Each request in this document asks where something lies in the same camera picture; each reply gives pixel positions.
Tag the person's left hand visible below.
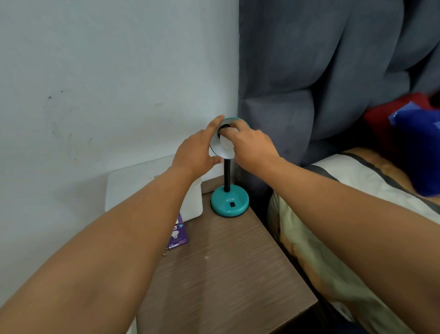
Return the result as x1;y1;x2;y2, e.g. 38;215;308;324
171;115;226;181

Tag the person's right hand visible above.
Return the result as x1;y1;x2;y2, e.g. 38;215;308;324
220;120;281;176

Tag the teal desk lamp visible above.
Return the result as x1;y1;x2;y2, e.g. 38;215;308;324
209;117;251;218

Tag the person's right forearm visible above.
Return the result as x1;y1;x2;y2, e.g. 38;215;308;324
264;156;440;334

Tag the person's left forearm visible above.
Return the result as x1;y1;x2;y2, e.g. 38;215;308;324
0;166;204;334

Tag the white plastic box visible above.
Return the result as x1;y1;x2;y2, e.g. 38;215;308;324
104;155;204;221

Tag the purple light bulb carton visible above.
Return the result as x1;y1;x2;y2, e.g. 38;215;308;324
166;213;189;251

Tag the grey curtain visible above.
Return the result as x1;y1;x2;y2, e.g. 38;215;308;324
238;0;440;207

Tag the red cloth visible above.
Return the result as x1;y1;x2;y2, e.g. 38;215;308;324
362;92;438;148

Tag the bed with striped sheet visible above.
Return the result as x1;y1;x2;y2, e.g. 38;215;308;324
266;147;440;334

